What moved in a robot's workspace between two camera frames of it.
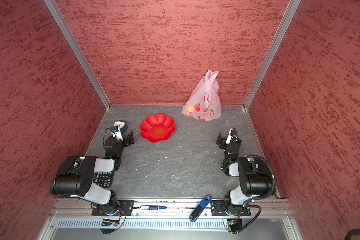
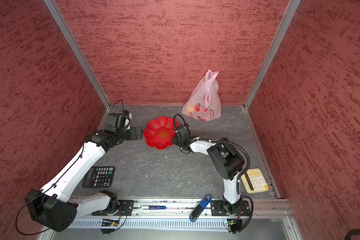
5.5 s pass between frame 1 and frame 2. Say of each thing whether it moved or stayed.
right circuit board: stayed
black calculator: stayed
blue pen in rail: stayed
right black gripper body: moved
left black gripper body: moved
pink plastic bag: stayed
